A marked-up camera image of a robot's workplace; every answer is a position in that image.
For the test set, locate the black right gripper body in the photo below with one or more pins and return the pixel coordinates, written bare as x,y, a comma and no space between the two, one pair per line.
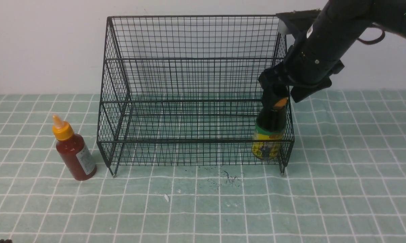
317,49

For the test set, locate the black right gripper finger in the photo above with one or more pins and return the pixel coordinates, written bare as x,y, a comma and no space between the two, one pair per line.
275,94
299,94

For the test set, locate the dark sauce bottle orange cap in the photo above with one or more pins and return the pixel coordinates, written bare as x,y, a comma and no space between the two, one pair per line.
270,127

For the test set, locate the red sauce bottle orange cap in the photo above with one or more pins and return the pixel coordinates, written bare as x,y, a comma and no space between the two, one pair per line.
73,150

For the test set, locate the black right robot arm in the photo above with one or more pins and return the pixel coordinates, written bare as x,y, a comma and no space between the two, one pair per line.
355,16

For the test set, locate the green checkered tablecloth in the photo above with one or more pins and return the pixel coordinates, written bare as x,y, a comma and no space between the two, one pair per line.
345,183

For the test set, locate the black object at bottom edge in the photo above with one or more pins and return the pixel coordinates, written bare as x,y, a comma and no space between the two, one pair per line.
6,241

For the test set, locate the black wire rack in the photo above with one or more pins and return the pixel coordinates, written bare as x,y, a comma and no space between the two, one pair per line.
183,90

